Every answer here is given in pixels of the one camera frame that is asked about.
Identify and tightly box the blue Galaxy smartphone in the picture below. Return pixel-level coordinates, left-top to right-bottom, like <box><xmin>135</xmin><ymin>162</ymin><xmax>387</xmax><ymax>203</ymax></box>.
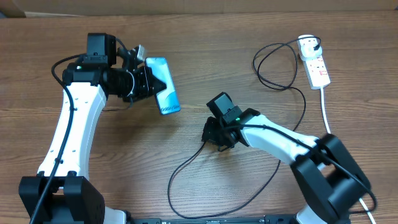
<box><xmin>145</xmin><ymin>57</ymin><xmax>181</xmax><ymax>115</ymax></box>

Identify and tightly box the black charger cable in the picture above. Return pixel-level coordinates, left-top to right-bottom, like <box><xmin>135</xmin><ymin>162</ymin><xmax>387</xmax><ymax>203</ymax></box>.
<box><xmin>167</xmin><ymin>36</ymin><xmax>322</xmax><ymax>219</ymax></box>

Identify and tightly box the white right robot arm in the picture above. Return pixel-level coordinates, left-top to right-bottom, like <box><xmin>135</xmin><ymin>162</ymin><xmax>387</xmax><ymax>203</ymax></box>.
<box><xmin>202</xmin><ymin>92</ymin><xmax>371</xmax><ymax>223</ymax></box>

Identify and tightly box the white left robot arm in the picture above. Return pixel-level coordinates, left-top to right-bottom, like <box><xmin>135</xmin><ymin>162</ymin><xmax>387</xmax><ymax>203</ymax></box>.
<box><xmin>19</xmin><ymin>33</ymin><xmax>180</xmax><ymax>223</ymax></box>

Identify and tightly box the white charger plug adapter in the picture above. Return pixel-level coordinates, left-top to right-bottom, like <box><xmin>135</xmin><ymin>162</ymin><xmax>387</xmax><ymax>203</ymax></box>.
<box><xmin>297</xmin><ymin>34</ymin><xmax>323</xmax><ymax>61</ymax></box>

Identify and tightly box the white power strip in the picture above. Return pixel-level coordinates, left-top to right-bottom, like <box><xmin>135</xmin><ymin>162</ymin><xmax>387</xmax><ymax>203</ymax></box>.
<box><xmin>297</xmin><ymin>34</ymin><xmax>331</xmax><ymax>90</ymax></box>

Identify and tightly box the cardboard panel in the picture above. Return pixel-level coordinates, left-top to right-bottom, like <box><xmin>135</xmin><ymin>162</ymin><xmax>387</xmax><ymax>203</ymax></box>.
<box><xmin>1</xmin><ymin>0</ymin><xmax>397</xmax><ymax>17</ymax></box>

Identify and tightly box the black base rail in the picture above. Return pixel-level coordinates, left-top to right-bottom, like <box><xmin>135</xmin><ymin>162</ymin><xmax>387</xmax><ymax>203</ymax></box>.
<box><xmin>127</xmin><ymin>214</ymin><xmax>294</xmax><ymax>224</ymax></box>

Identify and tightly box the white power strip cord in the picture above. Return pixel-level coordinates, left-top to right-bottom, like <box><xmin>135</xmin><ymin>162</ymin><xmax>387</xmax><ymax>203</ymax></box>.
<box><xmin>319</xmin><ymin>86</ymin><xmax>377</xmax><ymax>224</ymax></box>

